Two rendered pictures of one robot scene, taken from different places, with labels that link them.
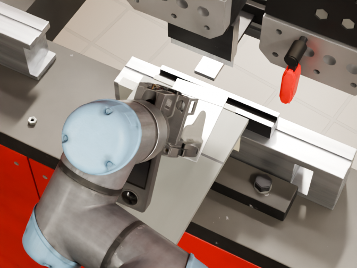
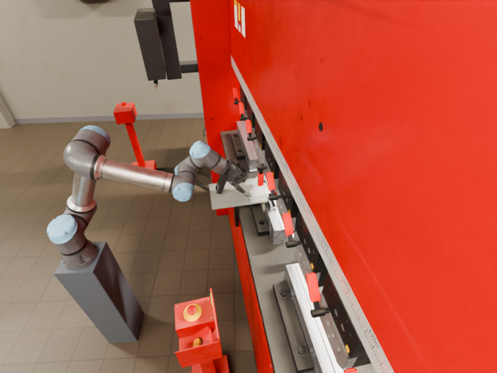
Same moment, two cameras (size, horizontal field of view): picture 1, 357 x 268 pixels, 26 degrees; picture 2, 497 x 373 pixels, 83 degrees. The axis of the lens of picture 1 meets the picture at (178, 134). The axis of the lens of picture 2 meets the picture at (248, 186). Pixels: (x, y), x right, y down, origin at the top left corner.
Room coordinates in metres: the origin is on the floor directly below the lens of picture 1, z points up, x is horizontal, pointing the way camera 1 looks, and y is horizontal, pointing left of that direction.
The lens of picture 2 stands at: (0.01, -0.81, 1.89)
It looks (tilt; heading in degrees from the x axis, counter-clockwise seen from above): 40 degrees down; 52
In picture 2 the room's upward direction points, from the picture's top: 1 degrees counter-clockwise
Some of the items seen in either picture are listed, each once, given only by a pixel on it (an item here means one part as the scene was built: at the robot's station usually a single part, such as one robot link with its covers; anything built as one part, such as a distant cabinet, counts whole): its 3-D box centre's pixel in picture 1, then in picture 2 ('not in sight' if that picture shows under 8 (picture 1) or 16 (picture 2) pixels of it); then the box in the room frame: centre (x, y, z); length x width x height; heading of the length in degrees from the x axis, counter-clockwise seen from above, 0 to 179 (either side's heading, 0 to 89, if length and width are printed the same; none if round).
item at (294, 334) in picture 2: not in sight; (291, 323); (0.39, -0.54, 0.89); 0.30 x 0.05 x 0.03; 62
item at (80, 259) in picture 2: not in sight; (77, 250); (-0.12, 0.35, 0.82); 0.15 x 0.15 x 0.10
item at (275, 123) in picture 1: (215, 101); (268, 193); (0.72, -0.06, 0.98); 0.20 x 0.03 x 0.03; 62
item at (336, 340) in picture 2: not in sight; (350, 318); (0.36, -0.72, 1.26); 0.15 x 0.09 x 0.17; 62
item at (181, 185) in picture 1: (153, 162); (237, 192); (0.60, 0.04, 1.00); 0.26 x 0.18 x 0.01; 152
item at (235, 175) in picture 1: (204, 165); (257, 211); (0.66, -0.04, 0.89); 0.30 x 0.05 x 0.03; 62
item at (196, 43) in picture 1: (202, 32); not in sight; (0.73, -0.03, 1.13); 0.10 x 0.02 x 0.10; 62
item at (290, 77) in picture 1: (293, 71); (262, 175); (0.60, -0.14, 1.20); 0.04 x 0.02 x 0.10; 152
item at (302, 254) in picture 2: not in sight; (317, 247); (0.46, -0.54, 1.26); 0.15 x 0.09 x 0.17; 62
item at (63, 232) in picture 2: not in sight; (66, 232); (-0.12, 0.36, 0.94); 0.13 x 0.12 x 0.14; 53
